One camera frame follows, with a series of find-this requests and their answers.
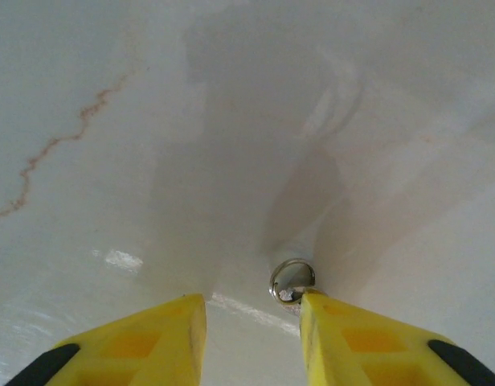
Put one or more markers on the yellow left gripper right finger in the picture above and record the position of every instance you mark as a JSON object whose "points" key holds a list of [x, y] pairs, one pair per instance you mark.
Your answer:
{"points": [[372, 350]]}

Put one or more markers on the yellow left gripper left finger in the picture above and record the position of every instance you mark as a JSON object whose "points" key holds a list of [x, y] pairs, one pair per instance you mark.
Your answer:
{"points": [[151, 346]]}

